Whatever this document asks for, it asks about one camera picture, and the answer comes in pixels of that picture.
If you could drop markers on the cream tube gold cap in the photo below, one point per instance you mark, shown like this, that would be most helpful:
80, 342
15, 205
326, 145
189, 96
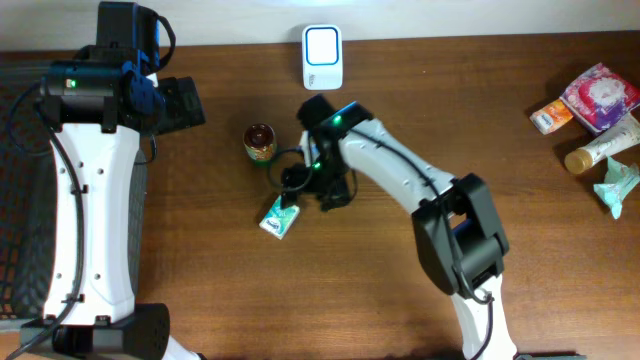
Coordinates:
621, 136

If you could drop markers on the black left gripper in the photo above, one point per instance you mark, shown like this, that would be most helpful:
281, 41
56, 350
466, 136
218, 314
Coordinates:
173, 118

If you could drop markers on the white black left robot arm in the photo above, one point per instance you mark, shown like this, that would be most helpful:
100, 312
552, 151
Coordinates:
96, 108

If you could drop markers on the red purple pad package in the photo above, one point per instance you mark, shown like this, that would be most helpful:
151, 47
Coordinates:
599, 98

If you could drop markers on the orange tissue pack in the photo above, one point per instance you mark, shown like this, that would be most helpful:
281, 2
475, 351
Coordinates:
551, 117

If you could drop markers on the grey plastic mesh basket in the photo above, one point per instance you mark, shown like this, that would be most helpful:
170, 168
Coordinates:
28, 203

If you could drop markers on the teal tissue pack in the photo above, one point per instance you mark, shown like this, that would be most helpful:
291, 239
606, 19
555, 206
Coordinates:
278, 219

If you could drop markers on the mint green wipes pack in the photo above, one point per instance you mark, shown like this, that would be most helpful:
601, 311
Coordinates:
619, 181

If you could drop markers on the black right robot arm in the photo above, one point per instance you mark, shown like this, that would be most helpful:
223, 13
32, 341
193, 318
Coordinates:
460, 240

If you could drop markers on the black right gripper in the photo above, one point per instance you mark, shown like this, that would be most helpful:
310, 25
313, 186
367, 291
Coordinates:
314, 185

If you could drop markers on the brown lid sauce jar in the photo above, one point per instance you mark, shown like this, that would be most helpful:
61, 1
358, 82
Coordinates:
260, 143

